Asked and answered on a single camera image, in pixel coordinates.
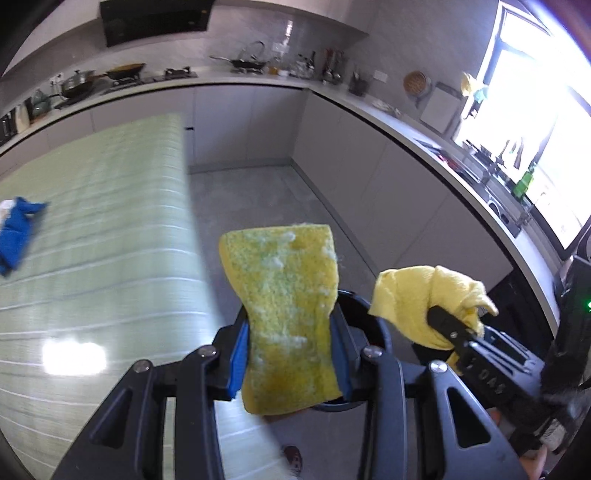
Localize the green ceramic teapot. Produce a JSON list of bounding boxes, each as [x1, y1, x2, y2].
[[28, 90, 51, 116]]

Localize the black wok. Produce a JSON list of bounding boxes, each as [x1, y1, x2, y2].
[[105, 63, 147, 83]]

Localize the black gas stove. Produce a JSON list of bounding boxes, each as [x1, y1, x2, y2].
[[104, 67, 199, 90]]

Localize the yellow cloth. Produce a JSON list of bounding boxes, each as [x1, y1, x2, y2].
[[369, 264, 499, 370]]

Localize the white cutting board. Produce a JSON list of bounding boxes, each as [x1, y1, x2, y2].
[[418, 82, 462, 134]]

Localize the group of seasoning bottles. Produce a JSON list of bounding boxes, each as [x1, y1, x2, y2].
[[295, 51, 319, 77]]

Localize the blue cloth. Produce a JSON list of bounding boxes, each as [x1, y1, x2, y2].
[[0, 196, 49, 278]]

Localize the round bamboo trivet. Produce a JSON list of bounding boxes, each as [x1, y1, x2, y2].
[[403, 71, 428, 95]]

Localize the beige upper cabinets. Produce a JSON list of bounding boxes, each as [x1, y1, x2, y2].
[[212, 0, 370, 40]]

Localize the green checked tablecloth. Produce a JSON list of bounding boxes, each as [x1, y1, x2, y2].
[[0, 113, 296, 480]]

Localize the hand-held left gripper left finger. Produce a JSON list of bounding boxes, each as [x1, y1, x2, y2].
[[51, 307, 252, 480]]

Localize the steel pot with lid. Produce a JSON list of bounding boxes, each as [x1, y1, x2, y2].
[[60, 69, 105, 99]]

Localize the kitchen window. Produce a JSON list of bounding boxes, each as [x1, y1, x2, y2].
[[455, 0, 591, 250]]

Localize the black induction cooker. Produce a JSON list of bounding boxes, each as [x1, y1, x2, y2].
[[54, 92, 100, 109]]

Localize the dark knife block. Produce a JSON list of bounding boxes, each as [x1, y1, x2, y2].
[[348, 69, 372, 97]]

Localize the kitchen sink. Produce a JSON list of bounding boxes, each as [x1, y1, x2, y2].
[[462, 138, 532, 236]]

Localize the yellow rubber glove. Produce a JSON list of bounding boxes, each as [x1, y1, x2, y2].
[[461, 71, 488, 100]]

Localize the green bottle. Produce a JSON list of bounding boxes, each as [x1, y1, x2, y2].
[[515, 161, 539, 195]]

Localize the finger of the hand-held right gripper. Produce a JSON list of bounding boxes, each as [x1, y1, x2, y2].
[[427, 307, 485, 344]]

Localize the yellow sponge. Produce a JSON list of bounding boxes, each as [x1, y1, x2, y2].
[[218, 222, 343, 416]]

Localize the grey lower cabinets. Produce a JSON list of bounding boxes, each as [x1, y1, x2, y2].
[[0, 85, 561, 342]]

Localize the steel utensil holder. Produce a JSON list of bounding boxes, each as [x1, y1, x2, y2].
[[321, 48, 345, 84]]

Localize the black range hood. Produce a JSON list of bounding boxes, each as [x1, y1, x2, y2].
[[99, 0, 215, 48]]

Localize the black trash bin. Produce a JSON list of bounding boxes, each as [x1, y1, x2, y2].
[[314, 288, 394, 415]]

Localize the person's shoe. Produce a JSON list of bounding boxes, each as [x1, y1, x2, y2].
[[281, 444, 303, 478]]

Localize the black frying pan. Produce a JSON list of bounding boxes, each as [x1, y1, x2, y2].
[[210, 54, 269, 70]]

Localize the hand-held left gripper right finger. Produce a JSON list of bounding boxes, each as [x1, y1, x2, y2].
[[331, 309, 532, 480]]

